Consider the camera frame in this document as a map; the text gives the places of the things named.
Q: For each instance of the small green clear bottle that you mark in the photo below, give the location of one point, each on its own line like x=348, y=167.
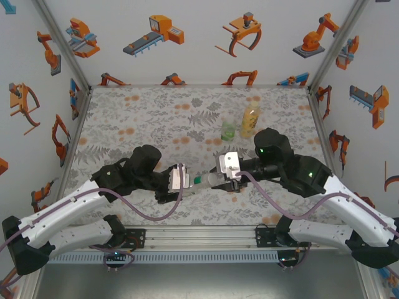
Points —
x=228, y=132

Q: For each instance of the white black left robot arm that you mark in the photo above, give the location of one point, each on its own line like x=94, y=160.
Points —
x=62, y=215

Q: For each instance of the grey metal panel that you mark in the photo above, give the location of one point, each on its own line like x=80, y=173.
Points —
x=199, y=280

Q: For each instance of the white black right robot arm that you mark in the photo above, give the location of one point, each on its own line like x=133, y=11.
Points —
x=358, y=211

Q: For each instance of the yellow juice bottle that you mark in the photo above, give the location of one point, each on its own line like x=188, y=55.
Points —
x=249, y=123

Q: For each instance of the floral patterned table mat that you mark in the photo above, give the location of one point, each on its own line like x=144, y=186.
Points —
x=149, y=109

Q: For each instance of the aluminium frame post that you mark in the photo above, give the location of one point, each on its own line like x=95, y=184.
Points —
x=336, y=46
x=64, y=46

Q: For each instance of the aluminium side rail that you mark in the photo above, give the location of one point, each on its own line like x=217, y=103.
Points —
x=77, y=124
x=321, y=124

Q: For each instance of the tall clear plastic bottle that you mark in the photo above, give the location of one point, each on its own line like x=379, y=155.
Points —
x=209, y=181

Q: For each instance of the wide aluminium base rail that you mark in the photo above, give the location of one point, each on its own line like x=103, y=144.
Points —
x=199, y=236

